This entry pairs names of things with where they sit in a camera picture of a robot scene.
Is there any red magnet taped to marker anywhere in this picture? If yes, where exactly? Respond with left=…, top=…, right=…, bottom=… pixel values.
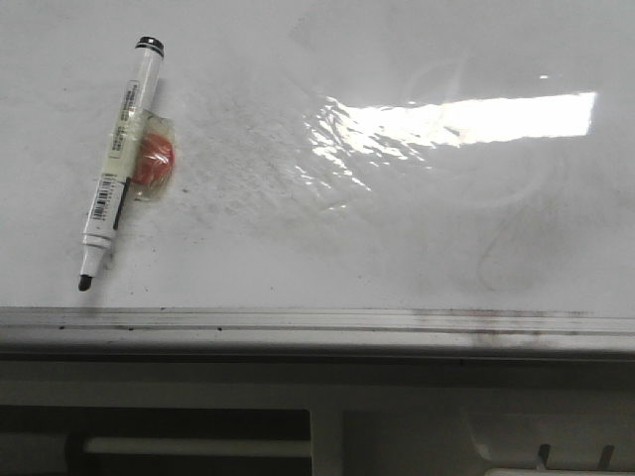
left=131, top=113, right=177, bottom=201

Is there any white whiteboard marker pen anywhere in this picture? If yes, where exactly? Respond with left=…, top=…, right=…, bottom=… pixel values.
left=78, top=37, right=165, bottom=292

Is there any white whiteboard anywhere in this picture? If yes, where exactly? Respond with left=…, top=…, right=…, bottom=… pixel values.
left=1, top=1, right=634, bottom=356

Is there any white horizontal rod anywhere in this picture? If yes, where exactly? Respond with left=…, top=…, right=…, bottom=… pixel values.
left=82, top=436, right=312, bottom=458

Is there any white plastic base frame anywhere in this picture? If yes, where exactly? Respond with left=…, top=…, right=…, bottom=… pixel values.
left=1, top=360, right=634, bottom=475

